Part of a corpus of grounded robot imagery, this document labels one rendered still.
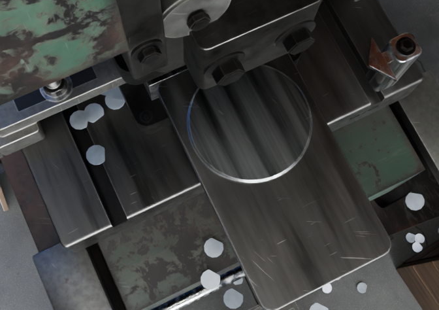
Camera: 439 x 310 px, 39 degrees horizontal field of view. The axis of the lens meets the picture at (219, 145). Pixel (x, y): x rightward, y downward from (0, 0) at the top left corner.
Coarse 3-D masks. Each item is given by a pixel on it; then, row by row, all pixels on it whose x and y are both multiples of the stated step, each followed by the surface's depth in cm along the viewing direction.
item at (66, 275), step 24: (24, 168) 76; (24, 192) 75; (24, 216) 75; (48, 216) 75; (48, 240) 74; (48, 264) 71; (72, 264) 71; (96, 264) 79; (48, 288) 70; (72, 288) 70; (96, 288) 71
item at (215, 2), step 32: (192, 0) 39; (224, 0) 41; (256, 0) 44; (288, 0) 44; (320, 0) 44; (192, 32) 43; (224, 32) 43; (256, 32) 44; (288, 32) 46; (192, 64) 48; (224, 64) 46; (256, 64) 50
